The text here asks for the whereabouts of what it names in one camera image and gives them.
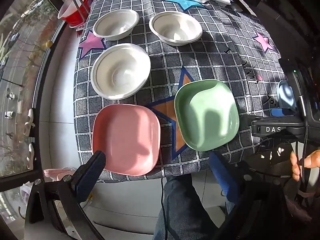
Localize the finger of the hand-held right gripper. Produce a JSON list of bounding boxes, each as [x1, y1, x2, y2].
[[271, 107, 297, 117]]

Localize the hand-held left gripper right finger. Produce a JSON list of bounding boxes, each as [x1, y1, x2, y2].
[[209, 152, 295, 230]]

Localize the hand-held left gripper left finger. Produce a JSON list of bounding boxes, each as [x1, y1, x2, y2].
[[25, 151, 107, 224]]

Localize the pink square plate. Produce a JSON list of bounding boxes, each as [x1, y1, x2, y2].
[[92, 104, 161, 176]]

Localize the green square plate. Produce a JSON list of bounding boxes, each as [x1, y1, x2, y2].
[[174, 79, 240, 152]]

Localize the white paper bowl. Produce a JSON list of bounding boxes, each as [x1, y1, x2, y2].
[[149, 11, 203, 46], [90, 43, 151, 99], [92, 9, 140, 41]]

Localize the person's right hand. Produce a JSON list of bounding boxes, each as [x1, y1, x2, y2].
[[290, 149, 320, 182]]

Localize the pink slippers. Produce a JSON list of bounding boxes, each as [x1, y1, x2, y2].
[[44, 167, 75, 181]]

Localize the person's jeans leg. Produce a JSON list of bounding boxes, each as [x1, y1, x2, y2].
[[152, 174, 235, 240]]

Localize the white hanging slippers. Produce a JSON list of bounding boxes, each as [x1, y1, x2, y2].
[[24, 108, 36, 170]]

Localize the grey checkered star tablecloth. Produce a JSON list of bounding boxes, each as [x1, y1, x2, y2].
[[74, 0, 288, 183]]

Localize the metal spoon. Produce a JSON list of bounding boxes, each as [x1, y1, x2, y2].
[[230, 1, 243, 13]]

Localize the red plastic cup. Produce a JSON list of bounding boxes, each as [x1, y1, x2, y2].
[[58, 0, 91, 28]]

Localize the black cable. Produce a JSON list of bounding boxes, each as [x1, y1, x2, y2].
[[160, 177, 167, 240]]

